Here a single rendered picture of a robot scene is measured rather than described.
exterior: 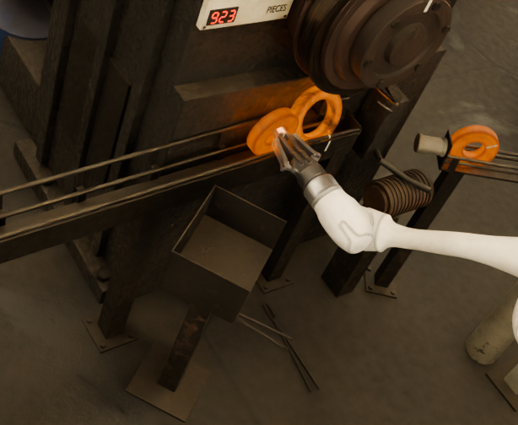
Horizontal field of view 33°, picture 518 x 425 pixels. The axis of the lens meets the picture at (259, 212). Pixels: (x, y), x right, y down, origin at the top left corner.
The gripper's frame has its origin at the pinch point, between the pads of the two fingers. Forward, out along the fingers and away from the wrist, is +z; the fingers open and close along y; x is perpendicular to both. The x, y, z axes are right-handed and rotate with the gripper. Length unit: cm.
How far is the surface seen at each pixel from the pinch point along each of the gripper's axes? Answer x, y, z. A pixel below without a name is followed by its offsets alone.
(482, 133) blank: 1, 65, -21
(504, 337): -58, 79, -65
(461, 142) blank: -5, 61, -18
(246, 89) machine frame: 9.0, -8.3, 7.4
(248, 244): -15.5, -17.6, -22.9
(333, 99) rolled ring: 2.7, 21.4, 2.5
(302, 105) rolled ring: 3.3, 9.7, 2.5
